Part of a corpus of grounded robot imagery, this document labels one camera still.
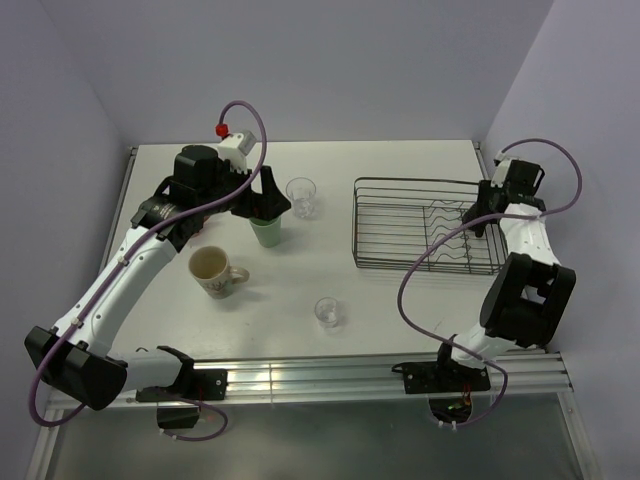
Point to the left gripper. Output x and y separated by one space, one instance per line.
268 204

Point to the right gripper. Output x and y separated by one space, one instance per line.
485 191

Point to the green plastic cup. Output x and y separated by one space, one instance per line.
268 232

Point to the cream floral mug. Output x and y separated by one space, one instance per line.
210 267

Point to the small clear glass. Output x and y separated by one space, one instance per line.
327 312

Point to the pink mug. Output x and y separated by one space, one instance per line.
200 229

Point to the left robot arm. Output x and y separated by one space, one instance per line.
74 355

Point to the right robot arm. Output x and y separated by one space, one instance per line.
524 305

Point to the tall clear glass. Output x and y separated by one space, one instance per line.
301 192

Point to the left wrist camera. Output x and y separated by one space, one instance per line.
237 145

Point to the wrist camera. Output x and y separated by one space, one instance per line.
237 145
506 169

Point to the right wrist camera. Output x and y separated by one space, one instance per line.
506 169

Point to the black wire dish rack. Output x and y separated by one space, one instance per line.
394 220

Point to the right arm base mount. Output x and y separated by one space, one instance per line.
434 378

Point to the aluminium rail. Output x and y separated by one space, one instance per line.
358 378

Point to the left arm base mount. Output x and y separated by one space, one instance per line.
200 382

